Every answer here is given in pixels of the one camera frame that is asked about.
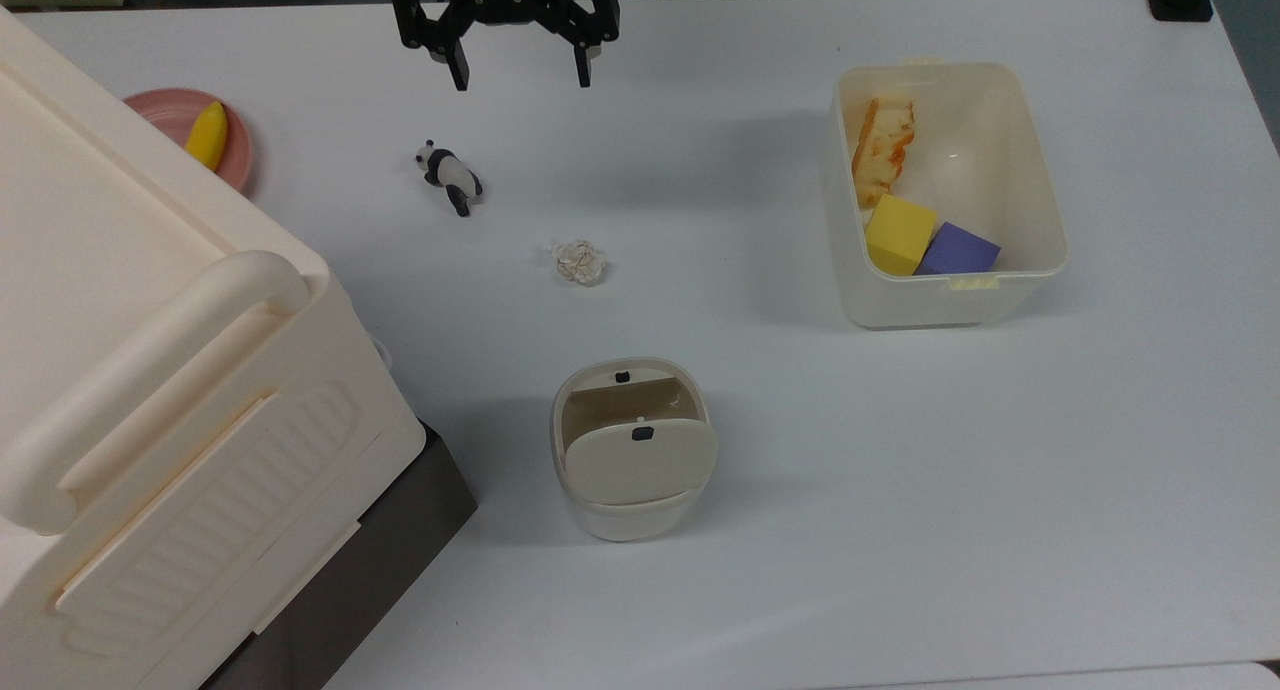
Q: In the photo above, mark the clear wrapper ball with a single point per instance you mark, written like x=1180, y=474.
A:
x=580, y=262

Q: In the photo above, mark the beige swing-lid trash can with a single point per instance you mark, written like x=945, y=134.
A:
x=635, y=460

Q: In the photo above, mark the small panda figurine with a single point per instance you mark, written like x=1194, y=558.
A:
x=450, y=173

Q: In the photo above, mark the pink round plate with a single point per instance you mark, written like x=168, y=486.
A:
x=240, y=155

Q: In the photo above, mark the yellow toy banana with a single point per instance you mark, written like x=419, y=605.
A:
x=207, y=138

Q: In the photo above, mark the toy bread slice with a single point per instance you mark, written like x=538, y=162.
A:
x=882, y=150

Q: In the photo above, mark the yellow foam cube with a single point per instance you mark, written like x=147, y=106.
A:
x=898, y=232

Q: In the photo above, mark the purple foam cube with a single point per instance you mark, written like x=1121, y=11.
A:
x=958, y=252

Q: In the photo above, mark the cream plastic open bin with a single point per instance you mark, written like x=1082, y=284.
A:
x=990, y=170

